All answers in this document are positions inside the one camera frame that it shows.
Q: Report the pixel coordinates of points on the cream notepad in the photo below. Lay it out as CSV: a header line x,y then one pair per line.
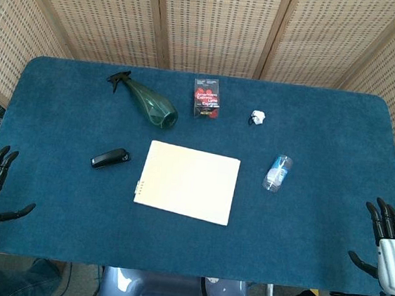
x,y
187,182

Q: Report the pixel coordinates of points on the woven folding screen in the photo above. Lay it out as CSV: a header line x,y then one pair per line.
x,y
210,25

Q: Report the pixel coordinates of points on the clear plastic water bottle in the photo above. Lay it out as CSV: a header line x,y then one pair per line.
x,y
277,173

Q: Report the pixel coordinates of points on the yellow floor tape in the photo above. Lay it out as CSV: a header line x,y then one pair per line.
x,y
313,292

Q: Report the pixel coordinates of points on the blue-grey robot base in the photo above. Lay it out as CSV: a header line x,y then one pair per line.
x,y
171,295

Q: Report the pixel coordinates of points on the black red coffee box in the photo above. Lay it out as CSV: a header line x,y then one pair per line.
x,y
207,99

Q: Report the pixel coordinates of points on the blue table mat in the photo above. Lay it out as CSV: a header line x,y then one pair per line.
x,y
192,197

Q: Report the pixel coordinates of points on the green spray bottle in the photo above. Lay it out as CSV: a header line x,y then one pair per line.
x,y
149,100

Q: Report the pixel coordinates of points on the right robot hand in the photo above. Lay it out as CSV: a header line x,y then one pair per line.
x,y
392,258

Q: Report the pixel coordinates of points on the white crumpled paper ball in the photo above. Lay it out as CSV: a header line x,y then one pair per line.
x,y
258,117

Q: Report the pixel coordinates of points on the black stapler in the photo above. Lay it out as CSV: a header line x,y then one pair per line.
x,y
110,158

